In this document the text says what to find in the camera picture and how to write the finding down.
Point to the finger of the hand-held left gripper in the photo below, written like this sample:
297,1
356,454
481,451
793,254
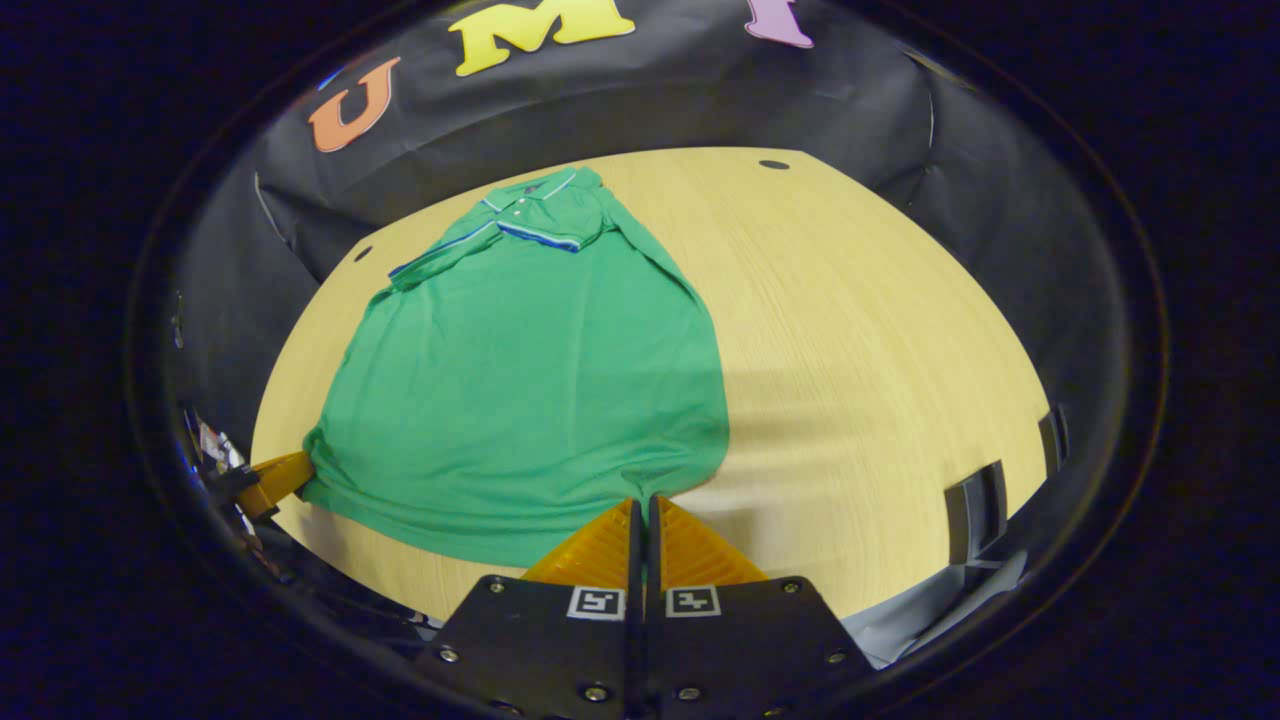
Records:
280,480

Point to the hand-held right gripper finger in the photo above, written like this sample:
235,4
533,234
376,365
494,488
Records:
634,570
654,570

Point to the green T-shirt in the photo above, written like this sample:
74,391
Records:
520,400

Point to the person's grey top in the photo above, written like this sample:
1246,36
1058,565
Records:
900,620

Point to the black backdrop cloth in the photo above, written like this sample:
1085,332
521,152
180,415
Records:
650,100

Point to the dark grey bracket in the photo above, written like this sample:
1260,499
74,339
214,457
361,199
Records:
975,515
1053,438

